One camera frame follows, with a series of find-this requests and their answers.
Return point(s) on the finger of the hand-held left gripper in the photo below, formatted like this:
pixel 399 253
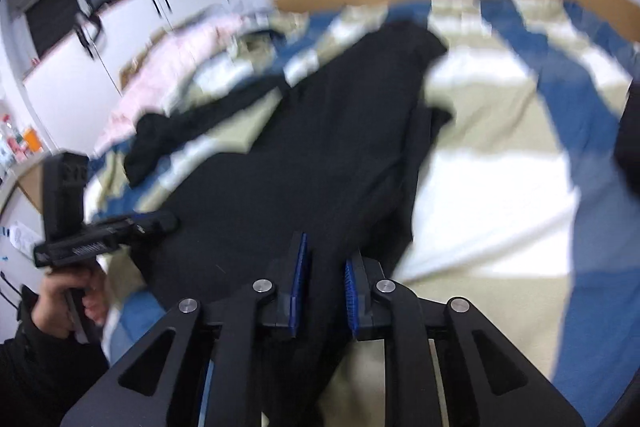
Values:
pixel 155 224

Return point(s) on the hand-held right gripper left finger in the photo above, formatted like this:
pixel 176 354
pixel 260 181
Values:
pixel 300 287

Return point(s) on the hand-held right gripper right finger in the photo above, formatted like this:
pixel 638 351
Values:
pixel 352 297

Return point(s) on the black ribbed knit top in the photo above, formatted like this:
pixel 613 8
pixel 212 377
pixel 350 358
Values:
pixel 150 142

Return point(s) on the black pants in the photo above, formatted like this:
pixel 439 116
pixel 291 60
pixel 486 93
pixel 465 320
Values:
pixel 325 157

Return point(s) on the person's left forearm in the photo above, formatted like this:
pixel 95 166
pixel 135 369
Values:
pixel 40 382

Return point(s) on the person's left hand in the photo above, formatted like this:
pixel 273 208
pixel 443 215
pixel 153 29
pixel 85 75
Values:
pixel 50 307

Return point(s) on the pile of small desk items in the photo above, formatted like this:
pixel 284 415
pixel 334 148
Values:
pixel 20 142

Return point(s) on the pink blanket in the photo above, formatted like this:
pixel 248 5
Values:
pixel 170 62

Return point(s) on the blue beige checked duvet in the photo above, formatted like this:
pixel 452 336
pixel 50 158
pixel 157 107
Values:
pixel 500 217

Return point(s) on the dark window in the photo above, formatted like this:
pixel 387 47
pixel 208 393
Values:
pixel 52 17

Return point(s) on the white wardrobe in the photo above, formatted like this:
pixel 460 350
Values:
pixel 135 22

